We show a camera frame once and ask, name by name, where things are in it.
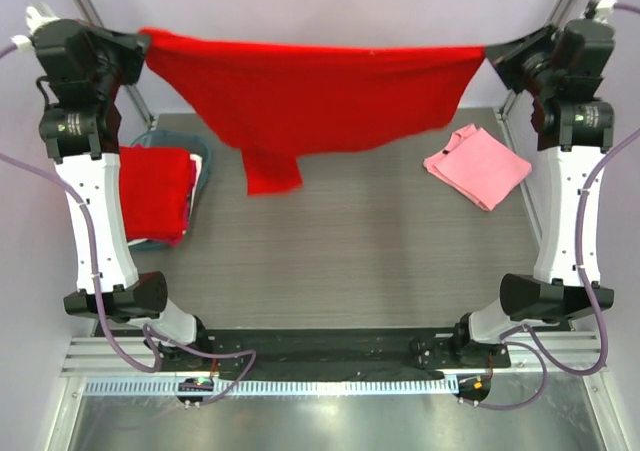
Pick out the red t-shirt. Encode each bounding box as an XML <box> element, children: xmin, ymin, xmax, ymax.
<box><xmin>146</xmin><ymin>28</ymin><xmax>484</xmax><ymax>195</ymax></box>
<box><xmin>119</xmin><ymin>146</ymin><xmax>196</xmax><ymax>244</ymax></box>

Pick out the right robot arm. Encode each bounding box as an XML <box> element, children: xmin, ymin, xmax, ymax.
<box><xmin>449</xmin><ymin>18</ymin><xmax>615</xmax><ymax>367</ymax></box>

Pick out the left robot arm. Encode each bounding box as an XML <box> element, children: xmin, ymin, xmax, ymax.
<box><xmin>31</xmin><ymin>19</ymin><xmax>212</xmax><ymax>371</ymax></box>

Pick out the stack of folded clothes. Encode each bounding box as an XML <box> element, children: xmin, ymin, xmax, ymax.
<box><xmin>168</xmin><ymin>154</ymin><xmax>203</xmax><ymax>246</ymax></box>

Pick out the folded red t-shirt on stack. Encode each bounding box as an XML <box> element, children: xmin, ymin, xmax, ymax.
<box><xmin>119</xmin><ymin>146</ymin><xmax>196</xmax><ymax>244</ymax></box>

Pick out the folded pink t-shirt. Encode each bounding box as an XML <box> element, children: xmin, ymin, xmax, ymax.
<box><xmin>423</xmin><ymin>124</ymin><xmax>532</xmax><ymax>212</ymax></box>

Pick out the teal plastic basket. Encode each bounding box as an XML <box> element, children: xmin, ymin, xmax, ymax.
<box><xmin>128</xmin><ymin>129</ymin><xmax>214</xmax><ymax>251</ymax></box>

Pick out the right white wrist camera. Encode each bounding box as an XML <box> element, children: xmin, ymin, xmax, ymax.
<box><xmin>582</xmin><ymin>0</ymin><xmax>618</xmax><ymax>23</ymax></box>

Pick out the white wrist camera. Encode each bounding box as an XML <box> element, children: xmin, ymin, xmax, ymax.
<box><xmin>582</xmin><ymin>0</ymin><xmax>618</xmax><ymax>23</ymax></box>
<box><xmin>11</xmin><ymin>3</ymin><xmax>59</xmax><ymax>52</ymax></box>

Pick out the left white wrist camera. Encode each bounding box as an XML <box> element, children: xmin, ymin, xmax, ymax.
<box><xmin>11</xmin><ymin>3</ymin><xmax>59</xmax><ymax>52</ymax></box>

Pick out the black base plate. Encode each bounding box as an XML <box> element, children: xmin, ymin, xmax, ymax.
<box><xmin>153</xmin><ymin>326</ymin><xmax>511</xmax><ymax>372</ymax></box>

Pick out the slotted cable duct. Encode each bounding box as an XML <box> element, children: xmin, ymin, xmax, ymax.
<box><xmin>84</xmin><ymin>375</ymin><xmax>459</xmax><ymax>397</ymax></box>

